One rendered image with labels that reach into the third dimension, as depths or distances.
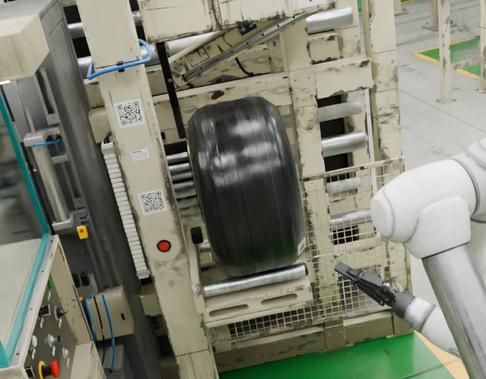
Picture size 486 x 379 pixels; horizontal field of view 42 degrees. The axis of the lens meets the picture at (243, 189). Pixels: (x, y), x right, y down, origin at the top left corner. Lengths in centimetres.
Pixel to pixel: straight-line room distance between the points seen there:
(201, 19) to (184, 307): 94
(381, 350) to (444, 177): 187
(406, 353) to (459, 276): 179
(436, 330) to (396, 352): 130
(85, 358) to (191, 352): 47
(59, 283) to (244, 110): 73
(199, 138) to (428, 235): 81
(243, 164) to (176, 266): 47
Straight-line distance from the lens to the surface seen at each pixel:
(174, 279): 211
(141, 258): 208
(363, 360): 308
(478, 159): 138
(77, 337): 200
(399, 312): 185
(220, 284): 205
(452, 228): 132
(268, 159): 180
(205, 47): 223
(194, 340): 226
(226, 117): 189
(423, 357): 309
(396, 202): 130
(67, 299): 193
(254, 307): 208
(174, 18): 207
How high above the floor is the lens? 205
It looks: 26 degrees down
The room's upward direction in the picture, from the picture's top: 11 degrees counter-clockwise
